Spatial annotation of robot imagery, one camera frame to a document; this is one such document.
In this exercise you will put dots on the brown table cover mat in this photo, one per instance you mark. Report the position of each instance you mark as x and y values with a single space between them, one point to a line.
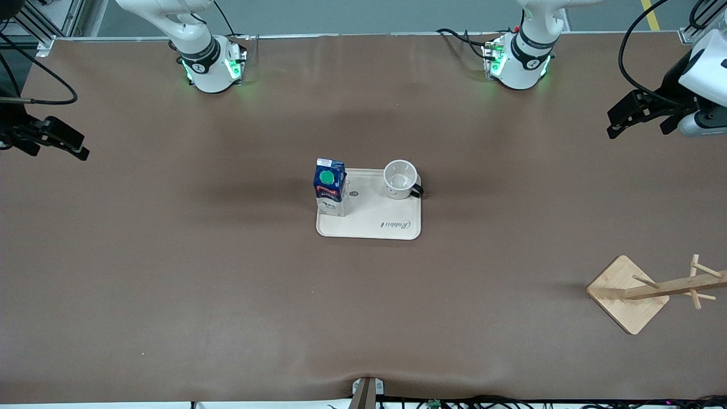
255 312

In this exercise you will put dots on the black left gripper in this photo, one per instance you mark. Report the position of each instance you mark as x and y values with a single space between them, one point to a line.
673 81

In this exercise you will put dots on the white smiley face mug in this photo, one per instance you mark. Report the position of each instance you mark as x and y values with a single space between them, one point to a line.
400 179

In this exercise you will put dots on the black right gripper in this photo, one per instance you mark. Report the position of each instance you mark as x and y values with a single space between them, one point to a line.
8 126

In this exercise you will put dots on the small green connector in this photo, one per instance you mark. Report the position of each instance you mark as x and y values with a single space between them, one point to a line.
434 404

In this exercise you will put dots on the blue white milk carton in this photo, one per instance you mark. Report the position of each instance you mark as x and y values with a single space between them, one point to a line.
329 187

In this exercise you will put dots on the grey table edge bracket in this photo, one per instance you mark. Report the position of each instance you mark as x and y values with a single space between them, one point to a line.
366 395

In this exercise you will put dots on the wooden mug tree stand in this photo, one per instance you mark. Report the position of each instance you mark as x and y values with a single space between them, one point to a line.
622 295

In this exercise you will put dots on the cream rabbit print tray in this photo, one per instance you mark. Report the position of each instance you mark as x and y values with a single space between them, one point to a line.
375 218

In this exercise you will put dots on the aluminium frame profile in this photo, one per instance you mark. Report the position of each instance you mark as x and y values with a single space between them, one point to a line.
42 25

